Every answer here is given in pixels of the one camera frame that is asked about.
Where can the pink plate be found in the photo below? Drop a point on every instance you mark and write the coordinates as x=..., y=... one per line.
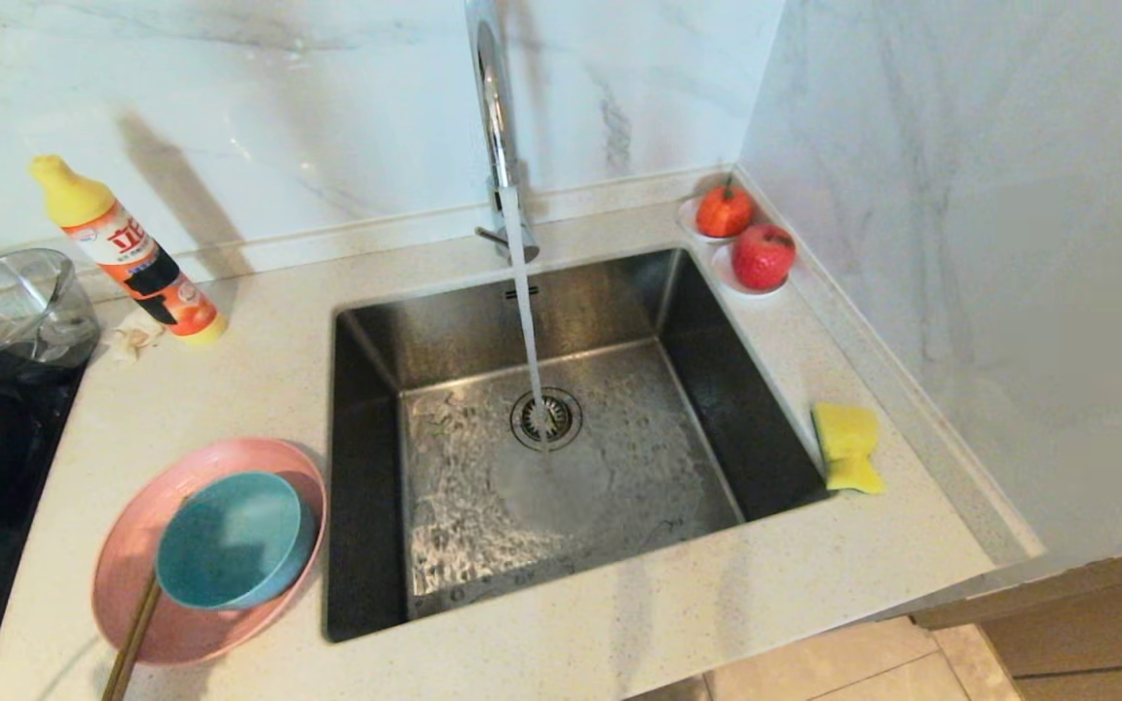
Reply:
x=132, y=555

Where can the chrome faucet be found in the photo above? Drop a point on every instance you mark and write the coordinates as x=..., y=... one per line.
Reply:
x=493, y=117

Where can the red apple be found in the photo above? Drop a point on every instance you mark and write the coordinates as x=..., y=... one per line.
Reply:
x=764, y=255

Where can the stainless steel sink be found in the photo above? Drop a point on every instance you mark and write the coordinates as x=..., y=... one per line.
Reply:
x=639, y=487

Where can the clear glass bowl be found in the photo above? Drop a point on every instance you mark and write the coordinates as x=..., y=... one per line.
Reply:
x=6, y=302

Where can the yellow green sponge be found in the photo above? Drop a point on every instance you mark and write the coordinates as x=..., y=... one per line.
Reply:
x=848, y=433

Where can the yellow-capped dish soap bottle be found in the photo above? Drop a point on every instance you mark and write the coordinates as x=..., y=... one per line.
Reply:
x=132, y=258

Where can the crumpled white paper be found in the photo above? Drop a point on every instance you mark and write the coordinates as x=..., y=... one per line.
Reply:
x=137, y=336

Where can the small white dish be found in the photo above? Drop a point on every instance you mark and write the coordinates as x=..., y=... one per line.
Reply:
x=688, y=222
x=722, y=273

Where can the teal bowl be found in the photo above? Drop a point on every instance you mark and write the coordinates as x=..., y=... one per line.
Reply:
x=230, y=540

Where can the light wooden cabinet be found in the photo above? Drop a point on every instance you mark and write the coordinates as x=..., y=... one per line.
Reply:
x=1087, y=633

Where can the wooden chopstick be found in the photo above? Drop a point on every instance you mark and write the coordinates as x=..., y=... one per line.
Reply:
x=140, y=633
x=121, y=654

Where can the orange red tomato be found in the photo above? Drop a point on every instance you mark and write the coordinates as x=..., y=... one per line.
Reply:
x=725, y=209

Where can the metal sink drain strainer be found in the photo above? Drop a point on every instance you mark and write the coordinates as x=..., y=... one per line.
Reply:
x=569, y=421

